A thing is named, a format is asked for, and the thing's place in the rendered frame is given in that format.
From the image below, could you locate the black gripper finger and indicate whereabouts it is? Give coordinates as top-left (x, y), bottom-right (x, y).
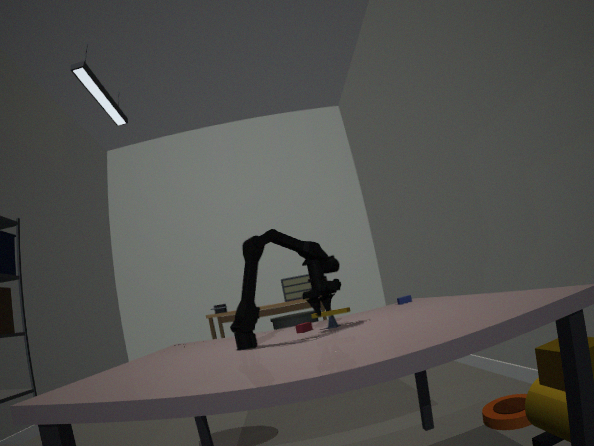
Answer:
top-left (321, 294), bottom-right (335, 311)
top-left (306, 296), bottom-right (322, 316)

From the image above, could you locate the small blue block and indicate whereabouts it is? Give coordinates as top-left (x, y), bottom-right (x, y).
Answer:
top-left (397, 295), bottom-right (412, 305)

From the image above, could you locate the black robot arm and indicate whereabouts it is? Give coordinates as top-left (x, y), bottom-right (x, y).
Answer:
top-left (230, 229), bottom-right (341, 351)

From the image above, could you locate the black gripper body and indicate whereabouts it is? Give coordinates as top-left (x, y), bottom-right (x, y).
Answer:
top-left (302, 273), bottom-right (337, 299)

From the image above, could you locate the yellow bar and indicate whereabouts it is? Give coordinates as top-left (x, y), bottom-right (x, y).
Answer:
top-left (311, 307), bottom-right (350, 319)

